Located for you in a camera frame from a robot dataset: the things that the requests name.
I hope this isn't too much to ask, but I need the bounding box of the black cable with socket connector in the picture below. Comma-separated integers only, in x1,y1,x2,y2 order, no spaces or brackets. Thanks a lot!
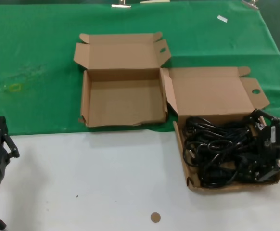
199,166,238,189

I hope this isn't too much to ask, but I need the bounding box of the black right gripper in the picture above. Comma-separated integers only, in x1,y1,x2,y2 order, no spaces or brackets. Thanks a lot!
244,108,280,184

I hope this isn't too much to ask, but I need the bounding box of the black cable with pronged plug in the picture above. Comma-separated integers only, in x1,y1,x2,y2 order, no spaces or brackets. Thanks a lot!
183,137,203,167

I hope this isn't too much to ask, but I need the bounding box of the cardboard box, round flap hole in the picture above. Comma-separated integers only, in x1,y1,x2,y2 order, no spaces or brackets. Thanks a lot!
159,66,280,195

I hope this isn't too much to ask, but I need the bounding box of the cardboard box, oval flap hole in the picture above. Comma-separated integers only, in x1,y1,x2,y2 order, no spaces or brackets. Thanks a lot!
73,32,171,128

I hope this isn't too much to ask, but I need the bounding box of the green tablecloth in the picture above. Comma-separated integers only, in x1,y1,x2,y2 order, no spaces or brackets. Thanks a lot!
0,1,280,137

